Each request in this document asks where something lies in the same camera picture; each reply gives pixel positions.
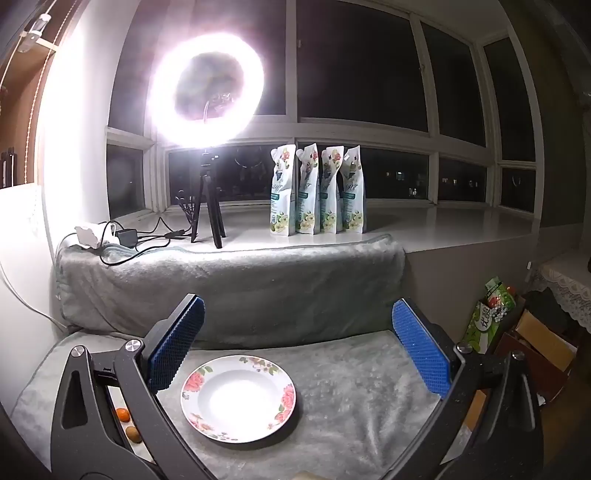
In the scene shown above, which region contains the white power strip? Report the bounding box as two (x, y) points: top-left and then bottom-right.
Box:
(75, 222), (116, 250)

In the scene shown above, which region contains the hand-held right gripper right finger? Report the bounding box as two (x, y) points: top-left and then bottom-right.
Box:
(379, 298), (546, 480)

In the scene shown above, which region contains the black cable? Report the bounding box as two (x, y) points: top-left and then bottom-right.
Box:
(99, 196), (197, 267)

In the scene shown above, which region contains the black tripod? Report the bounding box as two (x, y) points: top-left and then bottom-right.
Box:
(190, 148), (227, 250)

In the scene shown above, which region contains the floral white plate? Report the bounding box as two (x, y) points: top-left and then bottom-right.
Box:
(180, 354), (297, 445)

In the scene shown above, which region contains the white cable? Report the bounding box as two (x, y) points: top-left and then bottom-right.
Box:
(0, 263), (68, 326)

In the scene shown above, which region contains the tan cardboard box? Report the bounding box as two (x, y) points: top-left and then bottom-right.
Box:
(515, 309), (578, 371)

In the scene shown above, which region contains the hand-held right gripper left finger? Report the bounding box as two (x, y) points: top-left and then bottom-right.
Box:
(50, 294), (218, 480)

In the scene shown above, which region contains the bright ring light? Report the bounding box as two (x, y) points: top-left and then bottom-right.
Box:
(147, 18), (266, 145)

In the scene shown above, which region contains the white lace cloth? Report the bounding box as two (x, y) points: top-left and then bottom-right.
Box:
(538, 261), (591, 334)

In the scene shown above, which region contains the green snack packet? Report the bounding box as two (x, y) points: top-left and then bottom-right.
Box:
(462, 277), (517, 354)

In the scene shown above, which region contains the rolled grey blanket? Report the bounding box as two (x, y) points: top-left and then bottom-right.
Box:
(54, 234), (406, 349)

